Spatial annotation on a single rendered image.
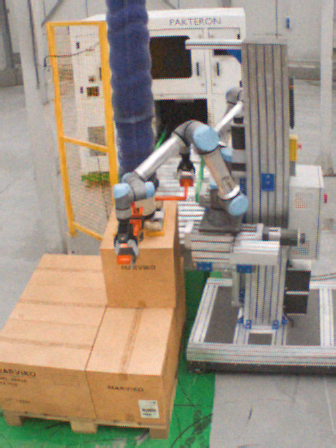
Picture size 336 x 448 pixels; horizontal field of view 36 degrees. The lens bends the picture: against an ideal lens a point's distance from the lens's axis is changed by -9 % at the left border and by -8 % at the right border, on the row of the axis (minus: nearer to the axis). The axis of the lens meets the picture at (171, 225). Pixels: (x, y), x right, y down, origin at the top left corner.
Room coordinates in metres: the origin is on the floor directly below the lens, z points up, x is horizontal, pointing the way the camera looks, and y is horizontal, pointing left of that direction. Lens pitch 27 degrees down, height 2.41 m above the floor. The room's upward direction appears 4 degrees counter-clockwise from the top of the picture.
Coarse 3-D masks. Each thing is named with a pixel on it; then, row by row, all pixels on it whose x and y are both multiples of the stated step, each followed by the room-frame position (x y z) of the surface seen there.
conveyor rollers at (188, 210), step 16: (192, 144) 5.46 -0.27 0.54; (176, 160) 5.02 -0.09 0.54; (192, 160) 5.00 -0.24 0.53; (160, 176) 4.61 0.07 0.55; (176, 176) 4.58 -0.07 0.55; (208, 176) 4.55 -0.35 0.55; (160, 192) 4.25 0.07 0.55; (176, 192) 4.23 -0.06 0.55; (192, 192) 4.21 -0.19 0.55; (192, 208) 3.92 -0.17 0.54
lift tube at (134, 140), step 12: (144, 120) 2.85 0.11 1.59; (120, 132) 2.87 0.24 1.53; (132, 132) 2.83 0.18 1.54; (144, 132) 2.85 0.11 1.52; (120, 144) 2.86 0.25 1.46; (132, 144) 2.83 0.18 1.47; (144, 144) 2.84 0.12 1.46; (120, 156) 2.88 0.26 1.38; (132, 156) 2.84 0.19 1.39; (144, 156) 2.85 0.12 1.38; (120, 168) 2.90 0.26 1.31; (132, 168) 2.83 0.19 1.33; (120, 180) 2.88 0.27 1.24
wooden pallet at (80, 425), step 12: (180, 348) 2.85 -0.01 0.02; (180, 360) 2.73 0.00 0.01; (168, 408) 2.14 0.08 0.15; (12, 420) 2.15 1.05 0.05; (24, 420) 2.18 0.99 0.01; (72, 420) 2.09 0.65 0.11; (84, 420) 2.08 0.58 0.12; (96, 420) 2.07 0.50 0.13; (108, 420) 2.06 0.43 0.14; (168, 420) 2.10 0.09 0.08; (84, 432) 2.08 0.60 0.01; (156, 432) 2.02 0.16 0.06; (168, 432) 2.05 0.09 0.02
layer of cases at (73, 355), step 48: (48, 288) 2.88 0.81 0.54; (96, 288) 2.87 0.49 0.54; (0, 336) 2.37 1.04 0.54; (48, 336) 2.37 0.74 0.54; (96, 336) 2.38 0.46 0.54; (144, 336) 2.35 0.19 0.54; (0, 384) 2.15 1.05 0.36; (48, 384) 2.10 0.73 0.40; (96, 384) 2.06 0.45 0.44; (144, 384) 2.03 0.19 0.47
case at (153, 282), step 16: (176, 208) 3.10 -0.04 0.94; (112, 224) 2.93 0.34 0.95; (176, 224) 2.99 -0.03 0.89; (112, 240) 2.74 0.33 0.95; (144, 240) 2.71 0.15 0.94; (160, 240) 2.70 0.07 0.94; (176, 240) 2.92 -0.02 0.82; (112, 256) 2.64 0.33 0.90; (144, 256) 2.63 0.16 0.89; (160, 256) 2.62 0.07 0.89; (176, 256) 2.85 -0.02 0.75; (112, 272) 2.64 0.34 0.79; (128, 272) 2.64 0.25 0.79; (144, 272) 2.63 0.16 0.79; (160, 272) 2.62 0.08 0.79; (176, 272) 2.78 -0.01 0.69; (112, 288) 2.65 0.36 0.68; (128, 288) 2.64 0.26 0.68; (144, 288) 2.63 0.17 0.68; (160, 288) 2.62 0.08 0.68; (176, 288) 2.71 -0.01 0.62; (112, 304) 2.65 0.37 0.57; (128, 304) 2.64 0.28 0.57; (144, 304) 2.63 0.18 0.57; (160, 304) 2.62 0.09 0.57; (176, 304) 2.64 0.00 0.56
